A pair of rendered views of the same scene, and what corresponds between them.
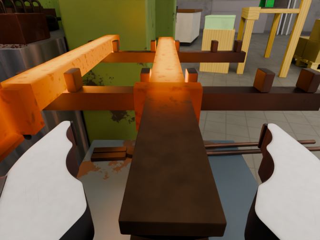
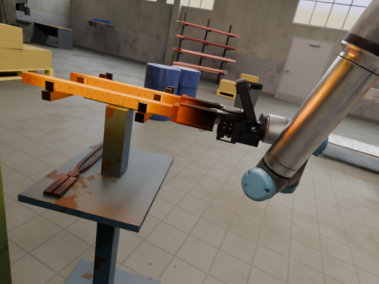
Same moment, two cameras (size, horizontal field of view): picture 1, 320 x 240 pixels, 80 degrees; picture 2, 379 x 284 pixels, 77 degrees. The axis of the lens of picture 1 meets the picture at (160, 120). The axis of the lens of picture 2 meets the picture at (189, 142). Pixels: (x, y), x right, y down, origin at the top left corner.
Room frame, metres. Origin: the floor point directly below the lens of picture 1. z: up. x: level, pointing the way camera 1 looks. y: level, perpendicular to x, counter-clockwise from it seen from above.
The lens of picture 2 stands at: (0.05, 0.62, 1.06)
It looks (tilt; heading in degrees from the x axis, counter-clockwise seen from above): 21 degrees down; 273
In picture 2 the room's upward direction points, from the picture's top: 12 degrees clockwise
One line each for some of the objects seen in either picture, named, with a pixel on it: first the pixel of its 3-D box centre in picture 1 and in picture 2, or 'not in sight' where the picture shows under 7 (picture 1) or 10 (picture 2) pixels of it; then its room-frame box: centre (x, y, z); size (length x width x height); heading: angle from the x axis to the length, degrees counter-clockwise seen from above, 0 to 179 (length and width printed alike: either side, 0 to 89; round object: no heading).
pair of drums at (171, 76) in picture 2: not in sight; (171, 91); (0.73, -3.20, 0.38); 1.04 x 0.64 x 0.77; 75
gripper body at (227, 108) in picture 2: not in sight; (239, 125); (-0.03, 0.00, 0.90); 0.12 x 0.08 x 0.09; 179
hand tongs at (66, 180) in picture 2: (209, 149); (102, 148); (0.40, -0.13, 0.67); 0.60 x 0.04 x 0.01; 94
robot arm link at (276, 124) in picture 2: not in sight; (270, 129); (-0.12, 0.00, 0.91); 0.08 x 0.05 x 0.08; 89
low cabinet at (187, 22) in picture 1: (160, 25); not in sight; (7.50, -0.03, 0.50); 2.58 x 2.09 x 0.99; 73
